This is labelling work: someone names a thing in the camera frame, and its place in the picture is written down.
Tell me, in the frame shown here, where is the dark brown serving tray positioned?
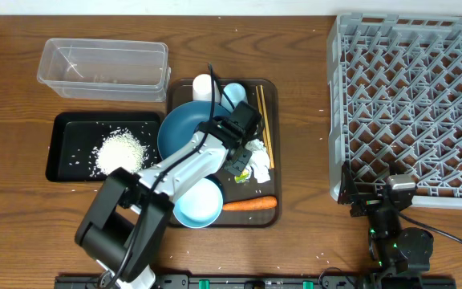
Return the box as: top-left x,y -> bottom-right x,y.
166,79 -> 282,228

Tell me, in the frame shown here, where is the orange carrot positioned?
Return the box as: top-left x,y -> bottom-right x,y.
223,196 -> 278,211

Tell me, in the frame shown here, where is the light blue plastic cup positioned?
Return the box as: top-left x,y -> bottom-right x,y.
221,83 -> 248,112

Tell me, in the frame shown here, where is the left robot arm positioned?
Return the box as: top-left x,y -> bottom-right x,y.
75,102 -> 261,288

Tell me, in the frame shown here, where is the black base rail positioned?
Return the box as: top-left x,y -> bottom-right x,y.
53,275 -> 456,289

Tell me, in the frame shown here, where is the white plastic cup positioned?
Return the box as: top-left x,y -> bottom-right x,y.
192,74 -> 221,103

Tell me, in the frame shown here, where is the clear plastic bin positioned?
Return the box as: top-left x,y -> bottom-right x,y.
37,38 -> 171,102

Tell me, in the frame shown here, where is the white tissue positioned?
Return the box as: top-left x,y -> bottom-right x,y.
245,139 -> 270,184

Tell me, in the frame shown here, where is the black rectangular tray bin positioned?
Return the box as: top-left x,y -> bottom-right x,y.
45,112 -> 160,182

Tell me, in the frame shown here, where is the green snack wrapper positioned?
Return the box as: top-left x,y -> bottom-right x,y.
234,165 -> 253,184

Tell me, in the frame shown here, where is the wooden chopstick right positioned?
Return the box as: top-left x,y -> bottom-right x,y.
258,85 -> 275,169

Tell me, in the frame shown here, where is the grey dishwasher rack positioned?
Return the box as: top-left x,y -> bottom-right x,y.
326,13 -> 462,210

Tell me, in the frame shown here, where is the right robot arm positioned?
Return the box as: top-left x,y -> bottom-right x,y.
338,164 -> 434,288

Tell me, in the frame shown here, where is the white rice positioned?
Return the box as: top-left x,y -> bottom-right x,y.
68,127 -> 156,178

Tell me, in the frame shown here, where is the wooden chopstick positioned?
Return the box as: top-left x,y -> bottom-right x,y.
258,85 -> 275,169
255,86 -> 273,169

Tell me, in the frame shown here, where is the wooden chopstick left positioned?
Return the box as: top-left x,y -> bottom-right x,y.
255,86 -> 273,169

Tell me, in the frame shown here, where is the dark blue plate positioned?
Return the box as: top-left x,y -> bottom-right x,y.
157,101 -> 211,159

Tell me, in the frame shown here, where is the light blue bowl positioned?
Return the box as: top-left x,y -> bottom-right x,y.
173,178 -> 223,229

